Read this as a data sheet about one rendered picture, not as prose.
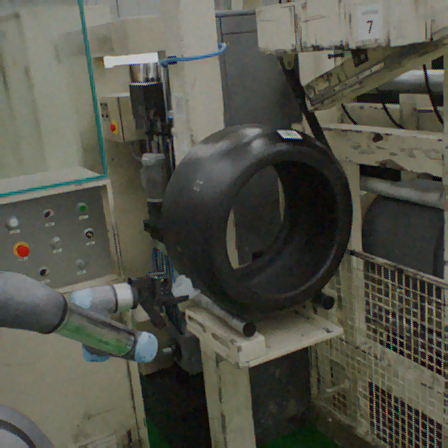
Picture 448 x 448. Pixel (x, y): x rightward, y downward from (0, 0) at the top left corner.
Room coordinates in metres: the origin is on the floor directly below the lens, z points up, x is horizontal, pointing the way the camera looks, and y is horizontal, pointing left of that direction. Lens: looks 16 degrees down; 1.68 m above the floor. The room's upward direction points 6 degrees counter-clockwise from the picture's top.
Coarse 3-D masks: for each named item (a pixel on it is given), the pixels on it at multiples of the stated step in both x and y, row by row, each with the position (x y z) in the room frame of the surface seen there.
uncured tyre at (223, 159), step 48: (240, 144) 1.70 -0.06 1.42; (288, 144) 1.73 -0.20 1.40; (192, 192) 1.66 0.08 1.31; (288, 192) 2.04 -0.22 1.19; (336, 192) 1.79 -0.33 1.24; (192, 240) 1.62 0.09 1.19; (288, 240) 2.03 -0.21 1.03; (336, 240) 1.80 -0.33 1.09; (240, 288) 1.64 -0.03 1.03; (288, 288) 1.88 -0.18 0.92
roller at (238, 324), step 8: (200, 296) 1.90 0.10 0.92; (200, 304) 1.89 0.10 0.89; (208, 304) 1.84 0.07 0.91; (216, 304) 1.81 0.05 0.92; (216, 312) 1.79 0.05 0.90; (224, 312) 1.75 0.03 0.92; (224, 320) 1.74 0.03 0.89; (232, 320) 1.70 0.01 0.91; (240, 320) 1.68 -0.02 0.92; (248, 320) 1.67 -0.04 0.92; (240, 328) 1.66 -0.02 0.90; (248, 328) 1.65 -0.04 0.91; (256, 328) 1.66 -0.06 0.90; (248, 336) 1.65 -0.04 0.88
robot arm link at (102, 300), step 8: (88, 288) 1.57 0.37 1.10; (96, 288) 1.57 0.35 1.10; (104, 288) 1.57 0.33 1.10; (112, 288) 1.58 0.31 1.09; (72, 296) 1.54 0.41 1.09; (80, 296) 1.53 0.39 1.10; (88, 296) 1.54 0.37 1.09; (96, 296) 1.54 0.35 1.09; (104, 296) 1.55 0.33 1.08; (112, 296) 1.56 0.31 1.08; (80, 304) 1.52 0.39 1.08; (88, 304) 1.52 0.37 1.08; (96, 304) 1.53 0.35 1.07; (104, 304) 1.54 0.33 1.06; (112, 304) 1.55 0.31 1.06; (96, 312) 1.53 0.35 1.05; (104, 312) 1.54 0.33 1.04; (112, 312) 1.56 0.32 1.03
